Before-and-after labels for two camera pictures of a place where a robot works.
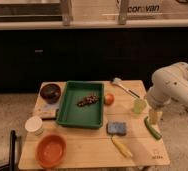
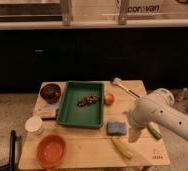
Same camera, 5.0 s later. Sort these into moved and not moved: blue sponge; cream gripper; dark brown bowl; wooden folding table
Moved: cream gripper
Not moved: wooden folding table; dark brown bowl; blue sponge
